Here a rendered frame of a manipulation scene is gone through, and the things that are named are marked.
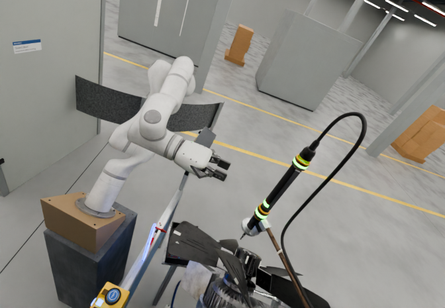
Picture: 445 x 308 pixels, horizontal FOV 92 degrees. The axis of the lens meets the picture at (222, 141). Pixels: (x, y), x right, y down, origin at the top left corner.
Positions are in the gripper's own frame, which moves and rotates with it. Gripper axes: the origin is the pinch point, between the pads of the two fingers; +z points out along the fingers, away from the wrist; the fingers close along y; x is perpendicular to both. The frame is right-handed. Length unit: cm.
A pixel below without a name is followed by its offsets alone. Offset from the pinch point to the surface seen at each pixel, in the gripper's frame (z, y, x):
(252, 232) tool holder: 19.8, 3.1, -18.1
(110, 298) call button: -17, 26, -57
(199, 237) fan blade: 5.4, -4.3, -46.6
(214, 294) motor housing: 19, 13, -50
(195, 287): 13, 8, -65
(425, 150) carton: 572, -619, -119
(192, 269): 9, 1, -65
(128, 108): -107, -128, -87
